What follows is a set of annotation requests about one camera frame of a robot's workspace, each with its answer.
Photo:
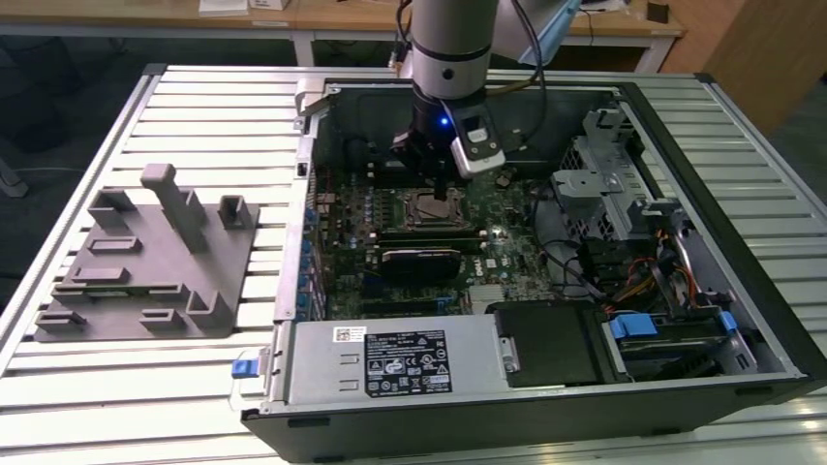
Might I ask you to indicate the silver CPU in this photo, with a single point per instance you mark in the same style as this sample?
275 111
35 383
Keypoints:
430 212

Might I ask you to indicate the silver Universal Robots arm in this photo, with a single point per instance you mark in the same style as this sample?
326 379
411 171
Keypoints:
453 43

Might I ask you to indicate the CPU socket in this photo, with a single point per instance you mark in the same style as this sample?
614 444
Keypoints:
409 213

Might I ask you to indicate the black RAM slot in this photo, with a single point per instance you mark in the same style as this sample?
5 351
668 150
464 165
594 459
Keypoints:
381 184
426 246
426 236
426 241
381 178
426 231
381 173
381 167

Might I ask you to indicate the round coin battery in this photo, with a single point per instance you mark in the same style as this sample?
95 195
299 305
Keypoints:
504 182

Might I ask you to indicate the grey metal drive cage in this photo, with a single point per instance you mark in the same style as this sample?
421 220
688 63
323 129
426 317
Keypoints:
582 186

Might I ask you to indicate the green motherboard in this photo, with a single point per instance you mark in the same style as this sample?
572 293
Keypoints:
517 242

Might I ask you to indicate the black graphics card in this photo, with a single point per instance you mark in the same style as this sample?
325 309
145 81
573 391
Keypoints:
421 266

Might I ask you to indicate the white paper box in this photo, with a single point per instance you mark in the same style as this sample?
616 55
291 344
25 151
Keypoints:
223 6
269 4

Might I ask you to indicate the small silver heatsink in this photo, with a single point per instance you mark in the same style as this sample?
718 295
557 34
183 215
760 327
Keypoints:
486 295

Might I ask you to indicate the wooden desk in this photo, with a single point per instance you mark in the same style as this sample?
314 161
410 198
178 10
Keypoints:
226 21

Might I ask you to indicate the black expansion slot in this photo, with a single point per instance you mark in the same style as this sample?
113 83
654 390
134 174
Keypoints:
394 306

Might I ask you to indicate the small black box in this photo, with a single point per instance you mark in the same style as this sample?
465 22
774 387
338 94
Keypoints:
660 12

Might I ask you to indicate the hard disk in blue carrier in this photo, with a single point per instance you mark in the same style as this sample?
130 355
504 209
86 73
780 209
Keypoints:
630 329

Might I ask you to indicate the silver power supply unit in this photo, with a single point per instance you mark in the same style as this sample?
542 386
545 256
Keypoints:
317 368

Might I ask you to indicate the grey parts rack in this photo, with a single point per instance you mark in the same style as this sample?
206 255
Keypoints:
162 290

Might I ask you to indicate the wooden cabinet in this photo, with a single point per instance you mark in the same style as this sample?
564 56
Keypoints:
776 58

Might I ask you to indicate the blue case latch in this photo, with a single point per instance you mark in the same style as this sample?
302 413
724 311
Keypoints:
242 369

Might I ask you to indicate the blue plastic clip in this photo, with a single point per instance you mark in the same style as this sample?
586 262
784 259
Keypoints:
728 323

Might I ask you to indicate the grey furniture leg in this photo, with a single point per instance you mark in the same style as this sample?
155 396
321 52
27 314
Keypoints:
13 184

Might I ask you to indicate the black open PC case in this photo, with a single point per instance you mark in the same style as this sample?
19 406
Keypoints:
517 436

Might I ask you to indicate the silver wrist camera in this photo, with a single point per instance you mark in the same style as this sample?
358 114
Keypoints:
482 162

